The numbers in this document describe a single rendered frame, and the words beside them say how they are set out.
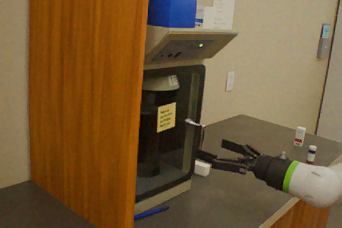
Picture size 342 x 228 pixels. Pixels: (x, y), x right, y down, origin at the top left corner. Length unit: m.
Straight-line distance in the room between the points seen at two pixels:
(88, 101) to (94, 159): 0.16
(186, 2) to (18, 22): 0.57
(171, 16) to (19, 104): 0.64
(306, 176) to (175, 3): 0.54
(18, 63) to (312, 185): 0.95
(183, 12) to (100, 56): 0.23
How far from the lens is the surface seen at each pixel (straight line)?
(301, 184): 0.99
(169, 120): 1.09
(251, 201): 1.31
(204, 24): 1.02
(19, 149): 1.34
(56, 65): 1.09
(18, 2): 1.24
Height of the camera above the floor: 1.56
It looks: 14 degrees down
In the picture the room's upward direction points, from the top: 5 degrees clockwise
